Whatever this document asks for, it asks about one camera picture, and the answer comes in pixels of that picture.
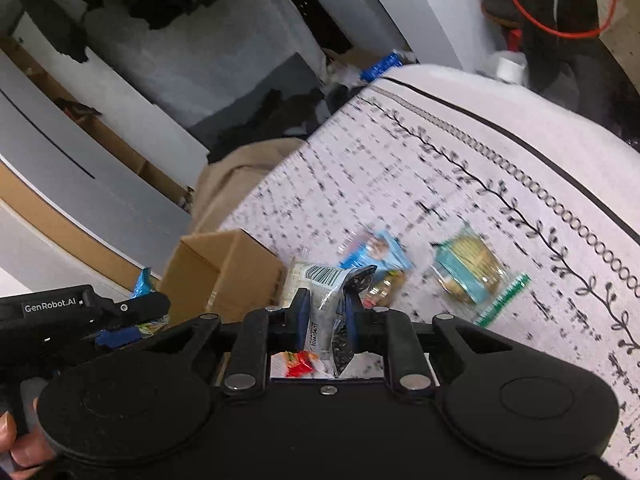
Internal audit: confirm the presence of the white barcode snack packet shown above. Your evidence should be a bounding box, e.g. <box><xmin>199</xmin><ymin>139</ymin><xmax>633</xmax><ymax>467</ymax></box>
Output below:
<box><xmin>281</xmin><ymin>261</ymin><xmax>376</xmax><ymax>378</ymax></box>

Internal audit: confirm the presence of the small red candy wrapper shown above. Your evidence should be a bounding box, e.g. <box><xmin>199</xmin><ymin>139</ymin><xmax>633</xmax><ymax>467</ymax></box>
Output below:
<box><xmin>284</xmin><ymin>350</ymin><xmax>317</xmax><ymax>378</ymax></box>

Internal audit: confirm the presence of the light blue snack packet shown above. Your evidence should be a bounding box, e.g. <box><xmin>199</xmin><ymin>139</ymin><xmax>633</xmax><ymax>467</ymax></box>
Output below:
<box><xmin>340</xmin><ymin>230</ymin><xmax>412</xmax><ymax>272</ymax></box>

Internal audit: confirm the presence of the teal cracker packet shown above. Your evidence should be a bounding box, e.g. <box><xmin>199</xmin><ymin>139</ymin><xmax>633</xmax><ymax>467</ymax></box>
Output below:
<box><xmin>431</xmin><ymin>224</ymin><xmax>530</xmax><ymax>328</ymax></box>

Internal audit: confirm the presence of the left hand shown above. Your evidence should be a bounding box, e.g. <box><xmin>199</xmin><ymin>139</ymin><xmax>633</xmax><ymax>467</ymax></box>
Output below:
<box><xmin>0</xmin><ymin>411</ymin><xmax>56</xmax><ymax>479</ymax></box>

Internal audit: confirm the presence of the brown cardboard box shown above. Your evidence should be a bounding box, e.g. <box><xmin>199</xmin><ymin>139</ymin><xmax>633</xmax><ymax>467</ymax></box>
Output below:
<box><xmin>158</xmin><ymin>230</ymin><xmax>288</xmax><ymax>327</ymax></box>

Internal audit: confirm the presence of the tan blanket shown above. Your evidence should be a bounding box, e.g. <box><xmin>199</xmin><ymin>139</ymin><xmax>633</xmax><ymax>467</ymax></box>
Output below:
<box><xmin>190</xmin><ymin>138</ymin><xmax>304</xmax><ymax>234</ymax></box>

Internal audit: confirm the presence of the patterned white bed cover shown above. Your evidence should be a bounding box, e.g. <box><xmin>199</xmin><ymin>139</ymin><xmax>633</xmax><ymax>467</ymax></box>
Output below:
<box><xmin>224</xmin><ymin>65</ymin><xmax>639</xmax><ymax>479</ymax></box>

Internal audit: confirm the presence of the black clothes pile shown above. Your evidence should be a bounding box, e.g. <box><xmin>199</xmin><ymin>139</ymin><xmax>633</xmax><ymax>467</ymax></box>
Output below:
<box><xmin>207</xmin><ymin>84</ymin><xmax>363</xmax><ymax>164</ymax></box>

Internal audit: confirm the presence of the blue foil bag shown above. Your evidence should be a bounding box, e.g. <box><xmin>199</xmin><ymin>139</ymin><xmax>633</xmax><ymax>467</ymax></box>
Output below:
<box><xmin>360</xmin><ymin>50</ymin><xmax>416</xmax><ymax>82</ymax></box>

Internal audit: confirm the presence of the white cup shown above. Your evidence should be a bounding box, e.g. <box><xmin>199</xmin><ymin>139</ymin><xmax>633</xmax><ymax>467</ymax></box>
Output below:
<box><xmin>496</xmin><ymin>55</ymin><xmax>528</xmax><ymax>86</ymax></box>

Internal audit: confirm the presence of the black fuzzy garment on chair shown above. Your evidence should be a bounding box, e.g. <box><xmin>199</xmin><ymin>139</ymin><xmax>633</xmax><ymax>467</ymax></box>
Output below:
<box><xmin>511</xmin><ymin>0</ymin><xmax>639</xmax><ymax>148</ymax></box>

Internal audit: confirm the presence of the orange cable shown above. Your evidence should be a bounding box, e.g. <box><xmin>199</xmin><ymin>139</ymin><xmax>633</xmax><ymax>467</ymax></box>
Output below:
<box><xmin>504</xmin><ymin>0</ymin><xmax>618</xmax><ymax>40</ymax></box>

